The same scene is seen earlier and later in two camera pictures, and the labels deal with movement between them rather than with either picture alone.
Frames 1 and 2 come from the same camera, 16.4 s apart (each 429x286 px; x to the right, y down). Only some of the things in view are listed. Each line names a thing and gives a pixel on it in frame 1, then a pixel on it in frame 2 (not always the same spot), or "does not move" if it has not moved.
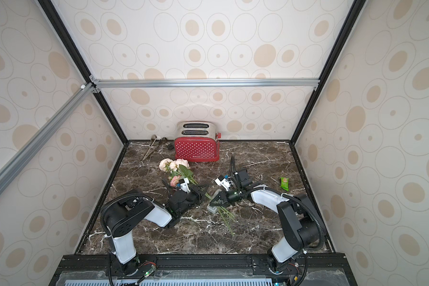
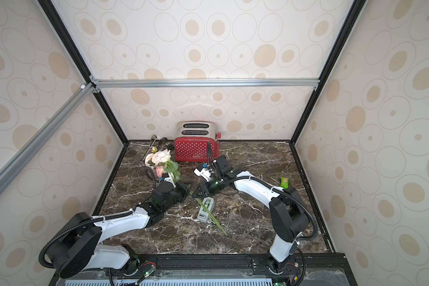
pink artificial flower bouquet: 179,170 -> 159,159
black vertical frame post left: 49,8 does not move
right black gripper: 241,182 -> 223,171
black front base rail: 300,269 does not move
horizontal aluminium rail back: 96,85 does not move
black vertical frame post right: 356,9 does not move
